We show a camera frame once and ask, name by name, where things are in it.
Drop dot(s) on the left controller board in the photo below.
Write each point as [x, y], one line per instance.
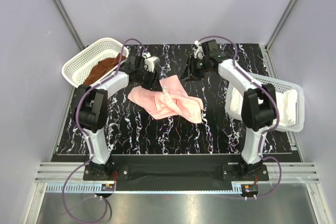
[108, 186]

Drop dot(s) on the pink towel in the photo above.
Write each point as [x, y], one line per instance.
[172, 100]

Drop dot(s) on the white perforated basket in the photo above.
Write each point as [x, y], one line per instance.
[78, 68]
[282, 86]

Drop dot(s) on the white perforated basket right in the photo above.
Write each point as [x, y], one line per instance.
[282, 86]

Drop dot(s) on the white perforated basket left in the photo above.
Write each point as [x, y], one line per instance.
[78, 68]

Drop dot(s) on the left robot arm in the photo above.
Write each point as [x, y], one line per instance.
[91, 104]

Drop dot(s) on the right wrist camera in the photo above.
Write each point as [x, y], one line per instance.
[198, 51]

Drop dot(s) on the right controller board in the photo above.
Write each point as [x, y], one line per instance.
[250, 190]

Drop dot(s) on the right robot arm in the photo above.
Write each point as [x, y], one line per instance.
[259, 110]

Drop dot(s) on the white towel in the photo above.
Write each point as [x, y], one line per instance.
[286, 103]

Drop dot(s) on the controller board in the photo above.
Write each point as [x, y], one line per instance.
[250, 190]
[108, 186]

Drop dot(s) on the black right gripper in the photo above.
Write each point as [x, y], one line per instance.
[190, 74]

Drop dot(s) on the brown towel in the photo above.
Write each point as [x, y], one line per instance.
[101, 68]

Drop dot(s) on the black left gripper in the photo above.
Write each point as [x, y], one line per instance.
[153, 84]

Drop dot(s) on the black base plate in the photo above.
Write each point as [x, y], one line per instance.
[159, 173]

